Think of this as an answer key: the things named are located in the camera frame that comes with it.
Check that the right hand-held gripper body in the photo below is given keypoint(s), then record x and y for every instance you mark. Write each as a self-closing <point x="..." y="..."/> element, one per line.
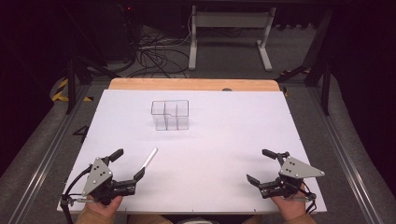
<point x="295" y="169"/>

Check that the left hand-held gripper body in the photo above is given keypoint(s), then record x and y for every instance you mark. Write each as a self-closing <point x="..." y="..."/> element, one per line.
<point x="99" y="174"/>

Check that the white pen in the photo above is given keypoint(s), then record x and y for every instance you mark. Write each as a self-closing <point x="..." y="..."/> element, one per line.
<point x="150" y="158"/>

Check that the clear acrylic organizer box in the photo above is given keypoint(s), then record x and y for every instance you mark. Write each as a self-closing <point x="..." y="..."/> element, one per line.
<point x="170" y="114"/>

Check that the person's left hand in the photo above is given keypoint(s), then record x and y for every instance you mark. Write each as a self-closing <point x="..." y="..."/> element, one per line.
<point x="104" y="209"/>

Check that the person's right hand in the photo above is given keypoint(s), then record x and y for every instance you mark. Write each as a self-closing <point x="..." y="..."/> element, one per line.
<point x="291" y="206"/>

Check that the yellow black hazard tape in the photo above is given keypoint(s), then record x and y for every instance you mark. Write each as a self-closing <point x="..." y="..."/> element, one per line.
<point x="60" y="91"/>

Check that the black metal stand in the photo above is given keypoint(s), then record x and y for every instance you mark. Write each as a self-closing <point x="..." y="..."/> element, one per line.
<point x="71" y="84"/>
<point x="325" y="87"/>

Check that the metal floor rail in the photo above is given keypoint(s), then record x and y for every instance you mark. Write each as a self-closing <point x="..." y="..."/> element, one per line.
<point x="345" y="161"/>
<point x="43" y="161"/>

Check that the white metal desk frame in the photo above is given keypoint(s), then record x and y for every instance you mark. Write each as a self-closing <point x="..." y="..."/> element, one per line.
<point x="230" y="20"/>

